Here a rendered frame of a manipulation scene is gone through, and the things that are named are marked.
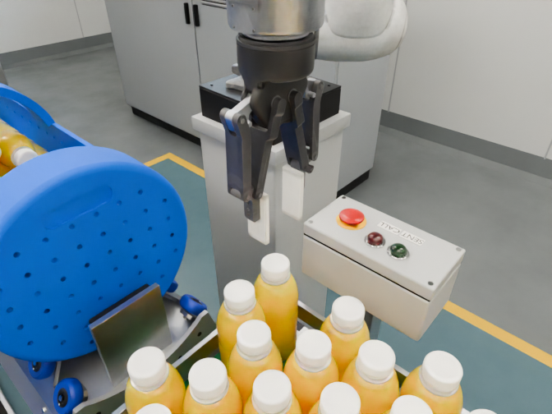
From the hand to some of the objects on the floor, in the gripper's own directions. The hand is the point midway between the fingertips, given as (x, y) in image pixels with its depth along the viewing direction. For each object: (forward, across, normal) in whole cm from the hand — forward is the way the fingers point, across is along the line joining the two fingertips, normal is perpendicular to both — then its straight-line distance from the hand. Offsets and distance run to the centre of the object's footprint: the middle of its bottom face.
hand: (276, 207), depth 51 cm
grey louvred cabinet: (+118, -165, -193) cm, 280 cm away
